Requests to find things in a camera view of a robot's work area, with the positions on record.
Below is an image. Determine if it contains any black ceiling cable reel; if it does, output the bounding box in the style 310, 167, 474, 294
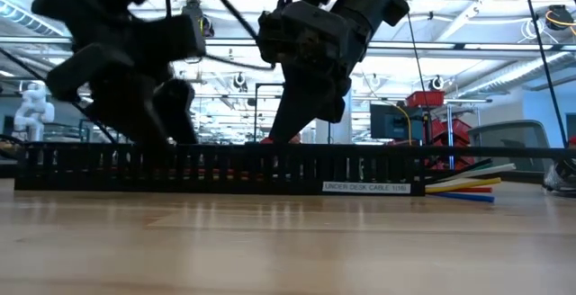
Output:
181, 0, 216, 39
545, 4, 576, 31

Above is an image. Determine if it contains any white robot figure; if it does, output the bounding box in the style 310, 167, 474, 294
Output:
12, 81, 57, 142

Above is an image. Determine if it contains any red shelf bins rack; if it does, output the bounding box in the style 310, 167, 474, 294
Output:
425, 117, 477, 170

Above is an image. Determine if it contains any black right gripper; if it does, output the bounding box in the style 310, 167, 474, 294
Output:
269, 13, 368, 143

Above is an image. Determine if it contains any yellow cable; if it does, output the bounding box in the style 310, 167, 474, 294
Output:
425, 176, 503, 194

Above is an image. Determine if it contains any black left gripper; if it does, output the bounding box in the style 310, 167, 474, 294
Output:
47, 29, 198, 146

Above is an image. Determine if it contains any black duct cover strip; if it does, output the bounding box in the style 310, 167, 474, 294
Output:
26, 140, 576, 160

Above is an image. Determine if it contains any black computer monitor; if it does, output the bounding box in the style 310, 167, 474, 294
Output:
370, 103, 427, 141

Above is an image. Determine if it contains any red storage bin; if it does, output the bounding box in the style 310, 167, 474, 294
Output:
405, 90, 446, 109

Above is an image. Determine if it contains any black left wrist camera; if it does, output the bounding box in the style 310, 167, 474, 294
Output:
147, 13, 207, 61

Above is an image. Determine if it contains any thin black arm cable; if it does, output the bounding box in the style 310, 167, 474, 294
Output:
0, 46, 119, 146

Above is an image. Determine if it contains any grey mesh office chair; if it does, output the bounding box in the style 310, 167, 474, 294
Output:
467, 119, 553, 173

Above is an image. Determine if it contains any yellow hanging hose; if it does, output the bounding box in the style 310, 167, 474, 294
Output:
393, 103, 414, 147

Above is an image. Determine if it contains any white building pillar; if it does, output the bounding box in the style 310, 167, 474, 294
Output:
314, 90, 354, 146

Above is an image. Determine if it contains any thin black hanging cable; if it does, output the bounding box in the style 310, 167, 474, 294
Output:
404, 0, 437, 147

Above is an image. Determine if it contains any black slotted cable duct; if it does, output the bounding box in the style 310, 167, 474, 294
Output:
13, 140, 427, 197

